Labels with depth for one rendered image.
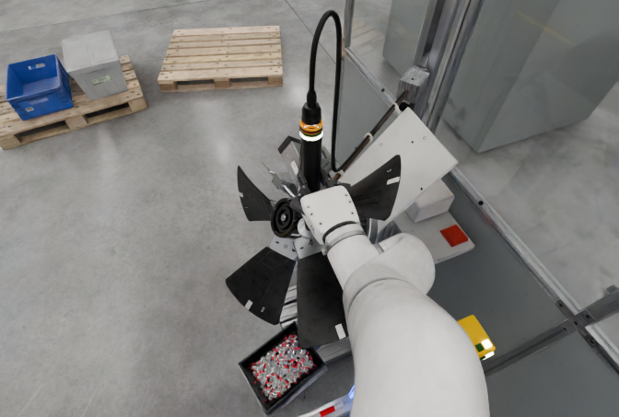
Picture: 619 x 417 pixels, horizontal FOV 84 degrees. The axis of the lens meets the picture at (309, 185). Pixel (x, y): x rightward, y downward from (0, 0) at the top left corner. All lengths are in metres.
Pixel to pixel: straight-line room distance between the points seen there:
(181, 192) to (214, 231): 0.46
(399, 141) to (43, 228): 2.55
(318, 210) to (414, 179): 0.47
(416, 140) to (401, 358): 0.91
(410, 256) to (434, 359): 0.29
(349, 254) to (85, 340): 2.04
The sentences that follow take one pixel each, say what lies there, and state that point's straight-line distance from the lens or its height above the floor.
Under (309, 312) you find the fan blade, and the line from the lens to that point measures 0.95.
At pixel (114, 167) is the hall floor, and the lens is 3.19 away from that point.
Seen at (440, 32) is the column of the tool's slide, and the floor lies 1.53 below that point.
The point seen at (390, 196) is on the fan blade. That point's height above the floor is 1.42.
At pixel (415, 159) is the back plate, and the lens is 1.10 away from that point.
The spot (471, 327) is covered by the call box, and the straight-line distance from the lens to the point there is 1.12.
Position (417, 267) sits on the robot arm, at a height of 1.61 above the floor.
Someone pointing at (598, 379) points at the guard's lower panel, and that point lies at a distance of 1.48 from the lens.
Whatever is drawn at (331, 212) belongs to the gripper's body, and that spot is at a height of 1.51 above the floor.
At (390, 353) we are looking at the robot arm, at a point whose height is 1.81.
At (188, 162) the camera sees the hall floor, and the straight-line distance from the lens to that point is 2.99.
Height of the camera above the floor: 2.06
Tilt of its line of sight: 51 degrees down
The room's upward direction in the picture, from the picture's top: straight up
